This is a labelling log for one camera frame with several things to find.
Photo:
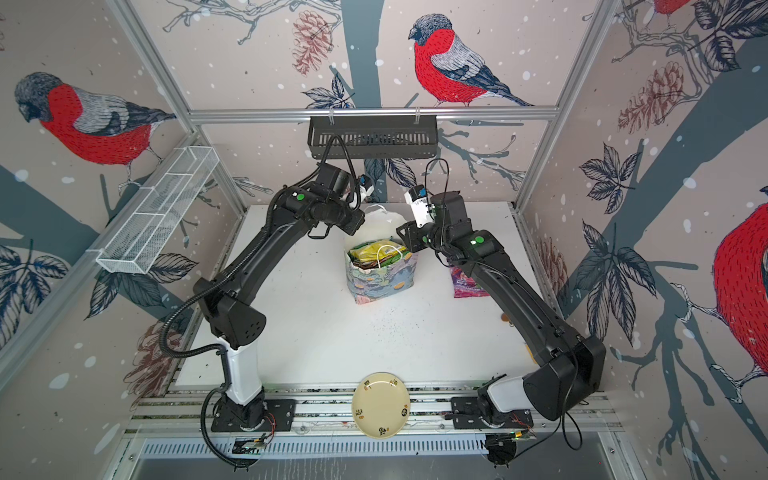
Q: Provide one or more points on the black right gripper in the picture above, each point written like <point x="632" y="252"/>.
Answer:
<point x="413" y="239"/>

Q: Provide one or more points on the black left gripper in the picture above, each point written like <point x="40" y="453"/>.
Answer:
<point x="358" y="220"/>

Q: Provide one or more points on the purple candy snack bag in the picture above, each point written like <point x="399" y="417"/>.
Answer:
<point x="464" y="286"/>

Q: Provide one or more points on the patterned paper gift bag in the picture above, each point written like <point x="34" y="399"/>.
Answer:
<point x="367" y="286"/>

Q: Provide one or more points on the yellow snack bag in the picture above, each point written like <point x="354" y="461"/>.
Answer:
<point x="376" y="254"/>

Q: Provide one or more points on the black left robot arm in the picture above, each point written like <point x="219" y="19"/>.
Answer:
<point x="226" y="300"/>

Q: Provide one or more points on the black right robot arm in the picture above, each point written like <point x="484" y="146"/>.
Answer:
<point x="569" y="365"/>

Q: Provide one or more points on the cream ceramic plate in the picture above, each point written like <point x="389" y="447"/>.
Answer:
<point x="381" y="405"/>

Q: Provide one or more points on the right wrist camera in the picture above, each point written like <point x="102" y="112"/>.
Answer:
<point x="417" y="198"/>

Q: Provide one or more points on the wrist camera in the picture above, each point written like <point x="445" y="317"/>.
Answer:
<point x="366" y="187"/>
<point x="417" y="198"/>

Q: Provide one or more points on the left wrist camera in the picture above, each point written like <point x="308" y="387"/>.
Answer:
<point x="366" y="187"/>

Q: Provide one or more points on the black hanging wall basket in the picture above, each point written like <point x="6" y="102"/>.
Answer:
<point x="375" y="137"/>

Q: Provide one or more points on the horizontal aluminium frame bar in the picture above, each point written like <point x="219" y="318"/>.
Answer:
<point x="501" y="113"/>

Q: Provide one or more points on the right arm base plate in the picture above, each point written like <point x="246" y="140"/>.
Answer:
<point x="467" y="413"/>

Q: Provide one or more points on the white wire mesh shelf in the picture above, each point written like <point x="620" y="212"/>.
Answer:
<point x="162" y="205"/>

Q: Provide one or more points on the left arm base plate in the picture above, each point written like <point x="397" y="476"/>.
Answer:
<point x="259" y="415"/>

